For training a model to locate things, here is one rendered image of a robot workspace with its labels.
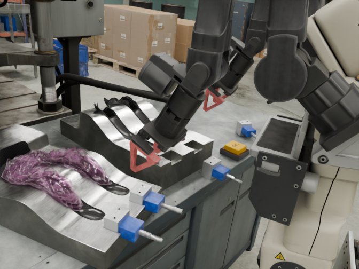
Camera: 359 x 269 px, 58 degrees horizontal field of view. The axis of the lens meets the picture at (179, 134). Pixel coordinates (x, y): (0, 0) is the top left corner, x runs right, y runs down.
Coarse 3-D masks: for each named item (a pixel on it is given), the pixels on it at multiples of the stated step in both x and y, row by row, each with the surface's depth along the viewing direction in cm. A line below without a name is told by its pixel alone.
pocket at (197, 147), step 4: (192, 140) 105; (184, 144) 102; (188, 144) 104; (192, 144) 106; (196, 144) 105; (200, 144) 103; (192, 148) 105; (196, 148) 105; (200, 148) 104; (196, 152) 101
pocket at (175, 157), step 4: (168, 152) 97; (172, 152) 97; (164, 156) 96; (168, 156) 97; (172, 156) 98; (176, 156) 97; (180, 156) 96; (172, 160) 97; (176, 160) 97; (180, 160) 95; (172, 164) 92
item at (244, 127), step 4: (244, 120) 135; (240, 124) 132; (244, 124) 132; (248, 124) 133; (236, 128) 135; (240, 128) 132; (244, 128) 131; (248, 128) 131; (252, 128) 132; (236, 132) 136; (240, 132) 133; (244, 132) 131; (248, 132) 129; (252, 132) 130; (248, 136) 130; (252, 136) 131; (256, 136) 127
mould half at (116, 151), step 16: (80, 112) 107; (96, 112) 107; (128, 112) 112; (144, 112) 116; (64, 128) 116; (80, 128) 109; (96, 128) 103; (112, 128) 104; (128, 128) 107; (80, 144) 112; (96, 144) 106; (112, 144) 100; (128, 144) 99; (208, 144) 105; (112, 160) 102; (128, 160) 97; (144, 160) 92; (160, 160) 91; (192, 160) 100; (144, 176) 94; (160, 176) 90; (176, 176) 96
